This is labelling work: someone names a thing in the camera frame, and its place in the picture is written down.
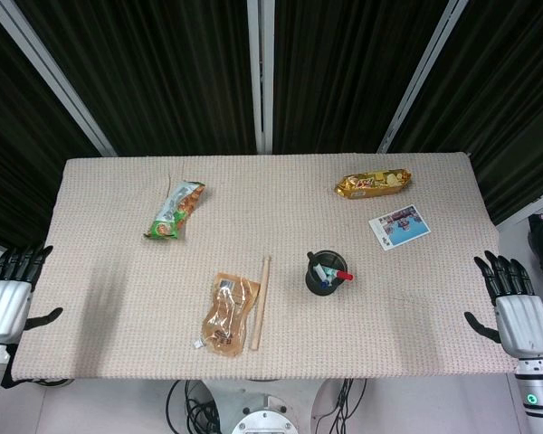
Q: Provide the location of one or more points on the dark blue small object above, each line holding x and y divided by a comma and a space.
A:
326, 284

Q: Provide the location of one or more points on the brown sauce pouch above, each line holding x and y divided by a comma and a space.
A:
228, 316

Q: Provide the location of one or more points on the red plastic object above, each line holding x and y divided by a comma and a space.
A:
344, 275

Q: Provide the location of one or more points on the paper wrapped chopsticks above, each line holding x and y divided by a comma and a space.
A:
260, 304

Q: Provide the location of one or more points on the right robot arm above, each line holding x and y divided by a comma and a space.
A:
537, 393

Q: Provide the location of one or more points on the robot base column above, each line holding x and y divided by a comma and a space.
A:
271, 413

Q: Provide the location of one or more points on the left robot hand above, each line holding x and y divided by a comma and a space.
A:
4, 300

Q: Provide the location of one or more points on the black pen cup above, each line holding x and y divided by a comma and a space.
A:
326, 273

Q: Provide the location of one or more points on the green snack packet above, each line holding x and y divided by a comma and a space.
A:
176, 210

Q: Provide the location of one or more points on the white aluminium frame post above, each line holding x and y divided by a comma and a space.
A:
418, 74
50, 74
262, 74

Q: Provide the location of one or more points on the golden snack packet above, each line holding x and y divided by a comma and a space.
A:
373, 183

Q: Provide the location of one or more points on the photo postcard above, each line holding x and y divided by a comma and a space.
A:
399, 226

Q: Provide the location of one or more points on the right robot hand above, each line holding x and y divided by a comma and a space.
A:
520, 316

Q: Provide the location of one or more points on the black curtain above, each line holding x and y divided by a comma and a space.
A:
267, 68

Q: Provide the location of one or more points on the beige woven tablecloth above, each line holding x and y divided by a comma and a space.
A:
267, 267

